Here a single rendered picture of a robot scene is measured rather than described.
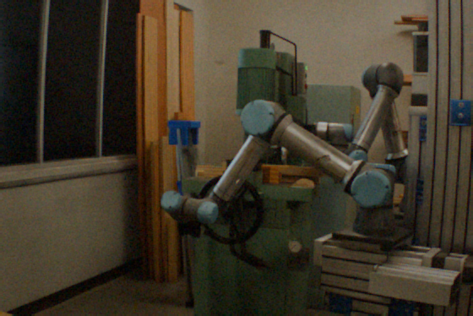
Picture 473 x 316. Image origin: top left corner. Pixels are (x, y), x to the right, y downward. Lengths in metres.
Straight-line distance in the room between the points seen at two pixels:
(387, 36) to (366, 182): 3.17
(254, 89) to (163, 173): 1.50
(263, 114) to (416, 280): 0.70
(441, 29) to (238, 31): 3.32
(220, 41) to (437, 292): 3.87
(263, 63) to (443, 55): 0.89
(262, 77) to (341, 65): 2.35
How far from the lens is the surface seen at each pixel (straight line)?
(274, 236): 2.32
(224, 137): 4.97
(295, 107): 2.60
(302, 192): 2.26
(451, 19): 1.89
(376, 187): 1.60
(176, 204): 1.83
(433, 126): 1.86
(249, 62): 2.40
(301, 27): 4.82
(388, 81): 2.14
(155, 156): 3.69
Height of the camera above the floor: 1.18
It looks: 4 degrees down
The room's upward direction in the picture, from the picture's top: 2 degrees clockwise
